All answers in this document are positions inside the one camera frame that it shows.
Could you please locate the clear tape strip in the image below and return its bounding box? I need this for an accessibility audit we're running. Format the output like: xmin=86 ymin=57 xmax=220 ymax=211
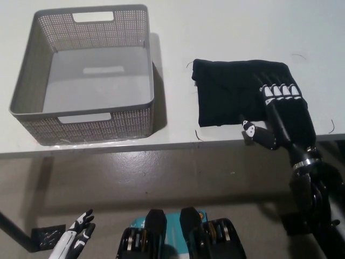
xmin=51 ymin=137 xmax=151 ymax=148

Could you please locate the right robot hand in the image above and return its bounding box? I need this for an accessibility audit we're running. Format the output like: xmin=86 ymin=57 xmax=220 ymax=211
xmin=240 ymin=71 xmax=324 ymax=168

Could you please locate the black left robot body block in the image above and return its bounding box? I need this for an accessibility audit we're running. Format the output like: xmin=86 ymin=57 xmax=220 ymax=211
xmin=117 ymin=209 xmax=168 ymax=259

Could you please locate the black robot body block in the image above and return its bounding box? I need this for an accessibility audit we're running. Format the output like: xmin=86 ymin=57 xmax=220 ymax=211
xmin=180 ymin=207 xmax=246 ymax=259
xmin=117 ymin=209 xmax=168 ymax=259

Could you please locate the black right robot body block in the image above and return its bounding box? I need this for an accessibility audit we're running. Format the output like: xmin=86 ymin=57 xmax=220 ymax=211
xmin=180 ymin=207 xmax=246 ymax=259

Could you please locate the black metal table leg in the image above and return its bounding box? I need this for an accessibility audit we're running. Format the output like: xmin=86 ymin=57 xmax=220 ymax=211
xmin=0 ymin=210 xmax=37 ymax=253

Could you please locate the grey perforated plastic basket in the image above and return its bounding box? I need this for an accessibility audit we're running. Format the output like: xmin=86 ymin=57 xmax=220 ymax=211
xmin=9 ymin=3 xmax=156 ymax=147

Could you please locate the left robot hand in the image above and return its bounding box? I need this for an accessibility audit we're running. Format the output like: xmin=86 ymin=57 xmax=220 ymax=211
xmin=50 ymin=209 xmax=96 ymax=259

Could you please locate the black t-shirt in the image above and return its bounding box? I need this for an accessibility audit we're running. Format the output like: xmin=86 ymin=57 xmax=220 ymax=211
xmin=190 ymin=58 xmax=300 ymax=128

